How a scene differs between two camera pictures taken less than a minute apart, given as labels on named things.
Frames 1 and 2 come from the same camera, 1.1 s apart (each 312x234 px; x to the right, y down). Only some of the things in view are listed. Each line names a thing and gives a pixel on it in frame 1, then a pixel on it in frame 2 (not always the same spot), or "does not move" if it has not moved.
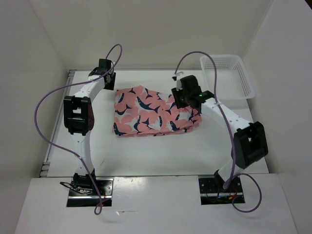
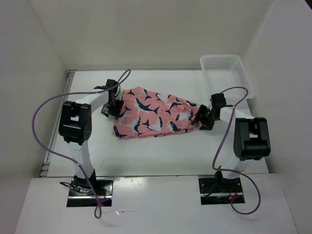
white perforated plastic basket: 233,81 does not move
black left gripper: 111,86 to 115,112
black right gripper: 176,94 to 206,125
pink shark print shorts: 140,111 does not move
